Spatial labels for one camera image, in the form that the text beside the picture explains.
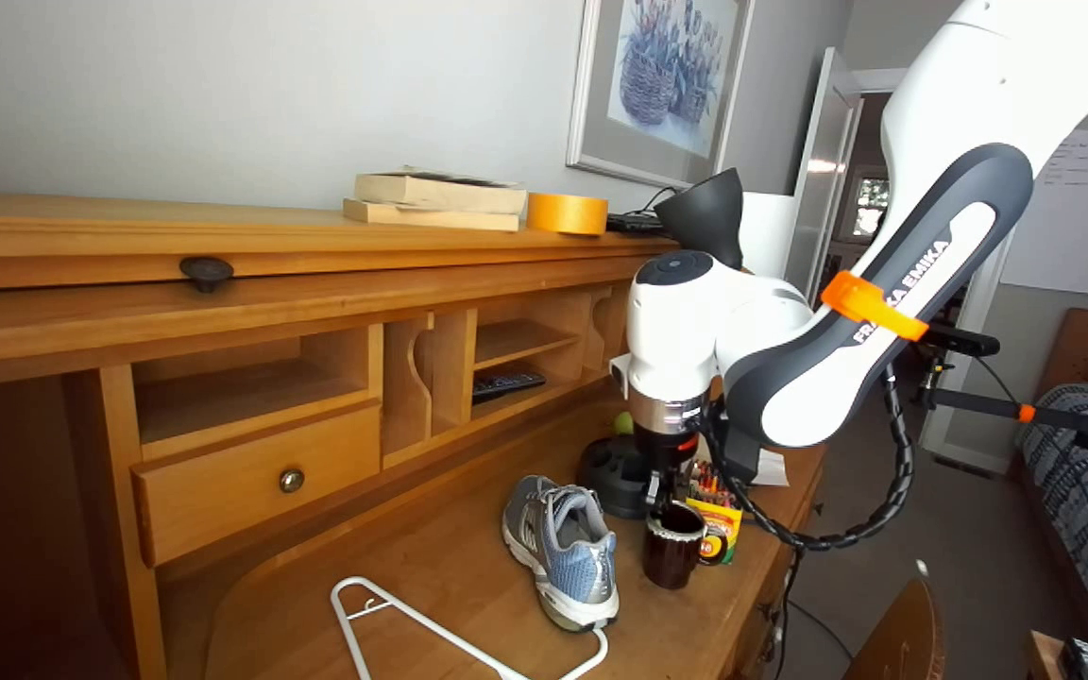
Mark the wooden roll-top desk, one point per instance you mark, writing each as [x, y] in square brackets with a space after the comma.
[64, 328]

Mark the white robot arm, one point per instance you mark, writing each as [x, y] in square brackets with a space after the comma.
[1009, 90]

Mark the black camera stand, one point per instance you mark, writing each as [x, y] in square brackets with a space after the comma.
[985, 401]

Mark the white clothes hanger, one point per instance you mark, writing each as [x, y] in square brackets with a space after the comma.
[374, 607]

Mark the yellow tennis ball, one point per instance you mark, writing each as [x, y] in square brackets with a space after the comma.
[622, 425]

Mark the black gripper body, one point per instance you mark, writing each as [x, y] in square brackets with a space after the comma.
[666, 456]

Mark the light wooden block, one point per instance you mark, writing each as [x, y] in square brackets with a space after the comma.
[415, 217]
[443, 193]

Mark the small side table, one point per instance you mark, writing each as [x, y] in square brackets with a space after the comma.
[1079, 659]

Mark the white door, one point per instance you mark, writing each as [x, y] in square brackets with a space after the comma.
[820, 137]

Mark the grey blue sneaker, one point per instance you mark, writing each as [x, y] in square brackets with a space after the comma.
[567, 553]

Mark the white paper sheet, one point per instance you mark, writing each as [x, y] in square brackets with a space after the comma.
[772, 471]

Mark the white cylinder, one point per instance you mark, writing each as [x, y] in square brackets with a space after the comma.
[772, 231]

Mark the wooden desk drawer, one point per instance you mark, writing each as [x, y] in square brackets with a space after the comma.
[215, 484]

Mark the black remote control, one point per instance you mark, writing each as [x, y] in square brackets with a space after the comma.
[509, 382]

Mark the yellow tape roll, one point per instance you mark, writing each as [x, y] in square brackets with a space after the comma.
[567, 212]

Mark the black roll-top knob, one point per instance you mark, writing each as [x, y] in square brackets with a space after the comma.
[206, 273]

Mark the black desk lamp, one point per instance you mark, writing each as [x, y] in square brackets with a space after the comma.
[613, 474]

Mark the round metal drawer knob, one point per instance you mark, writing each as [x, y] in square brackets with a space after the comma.
[293, 480]

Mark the white wall board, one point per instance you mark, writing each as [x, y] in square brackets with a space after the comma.
[1087, 228]

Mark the framed blue flower picture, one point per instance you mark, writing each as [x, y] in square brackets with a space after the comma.
[662, 77]

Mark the dark brown mug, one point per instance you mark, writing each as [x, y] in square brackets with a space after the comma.
[675, 553]

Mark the yellow green crayon box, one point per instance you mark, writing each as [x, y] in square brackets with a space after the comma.
[719, 530]

